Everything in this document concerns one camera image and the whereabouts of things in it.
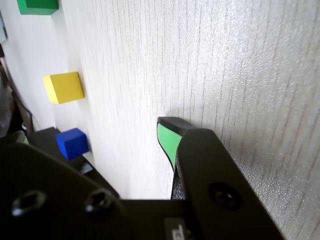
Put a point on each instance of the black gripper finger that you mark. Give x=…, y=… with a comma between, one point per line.
x=215, y=175
x=50, y=180

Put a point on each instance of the green wooden cube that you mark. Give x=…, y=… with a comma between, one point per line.
x=37, y=6

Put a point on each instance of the blue wooden cube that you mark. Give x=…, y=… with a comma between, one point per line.
x=72, y=143

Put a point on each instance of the yellow wooden cube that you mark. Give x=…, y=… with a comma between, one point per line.
x=65, y=87

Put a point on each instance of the black shelf unit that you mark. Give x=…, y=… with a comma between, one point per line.
x=47, y=140

